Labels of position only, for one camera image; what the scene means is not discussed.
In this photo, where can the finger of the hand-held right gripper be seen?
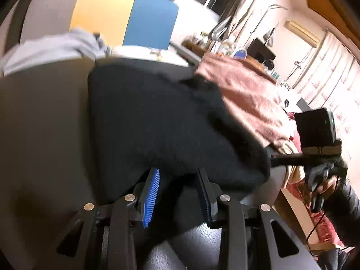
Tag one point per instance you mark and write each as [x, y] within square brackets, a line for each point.
[289, 159]

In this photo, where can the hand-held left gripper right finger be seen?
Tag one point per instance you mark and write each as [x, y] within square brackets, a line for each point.
[207, 199]

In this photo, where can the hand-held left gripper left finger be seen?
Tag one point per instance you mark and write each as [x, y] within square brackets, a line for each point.
[150, 199]

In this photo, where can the black garment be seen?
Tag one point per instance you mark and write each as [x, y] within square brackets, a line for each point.
[154, 118]

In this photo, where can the person's right forearm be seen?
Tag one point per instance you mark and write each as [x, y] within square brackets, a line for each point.
[350, 202]

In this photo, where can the person's right hand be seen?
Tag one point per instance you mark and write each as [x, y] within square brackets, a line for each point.
[330, 187]

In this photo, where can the white patterned curtain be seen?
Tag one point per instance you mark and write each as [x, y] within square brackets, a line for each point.
[337, 84]

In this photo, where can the pink towel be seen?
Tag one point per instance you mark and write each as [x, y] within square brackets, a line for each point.
[247, 95]

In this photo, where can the cluttered wooden desk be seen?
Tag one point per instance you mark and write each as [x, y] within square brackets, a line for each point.
[253, 62]

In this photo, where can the white air conditioner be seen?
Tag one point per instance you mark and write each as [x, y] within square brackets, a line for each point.
[302, 32]

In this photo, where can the silver floor lamp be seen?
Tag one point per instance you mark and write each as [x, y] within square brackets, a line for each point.
[265, 17]

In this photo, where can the white flat board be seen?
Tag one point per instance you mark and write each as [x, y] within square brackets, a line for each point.
[146, 54]

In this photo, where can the light grey cloth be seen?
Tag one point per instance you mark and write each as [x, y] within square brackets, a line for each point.
[56, 47]

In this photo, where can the chair with grey yellow blue back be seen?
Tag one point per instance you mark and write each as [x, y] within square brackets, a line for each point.
[112, 14]

